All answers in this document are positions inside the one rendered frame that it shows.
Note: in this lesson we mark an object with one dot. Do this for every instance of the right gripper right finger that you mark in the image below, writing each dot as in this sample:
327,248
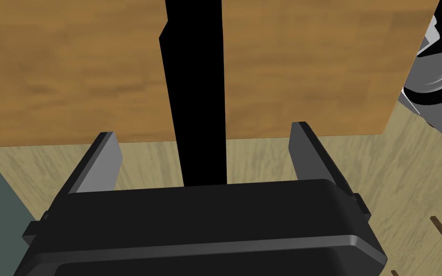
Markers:
308,157

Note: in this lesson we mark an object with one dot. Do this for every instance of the black upright bar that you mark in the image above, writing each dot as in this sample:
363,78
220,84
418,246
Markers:
196,96

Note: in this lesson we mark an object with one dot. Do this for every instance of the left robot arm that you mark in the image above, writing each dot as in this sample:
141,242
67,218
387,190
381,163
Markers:
441,73

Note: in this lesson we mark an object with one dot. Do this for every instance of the brown wooden table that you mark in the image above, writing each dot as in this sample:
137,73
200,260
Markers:
71,76

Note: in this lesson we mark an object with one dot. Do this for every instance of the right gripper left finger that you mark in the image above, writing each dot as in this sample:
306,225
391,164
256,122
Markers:
99,168

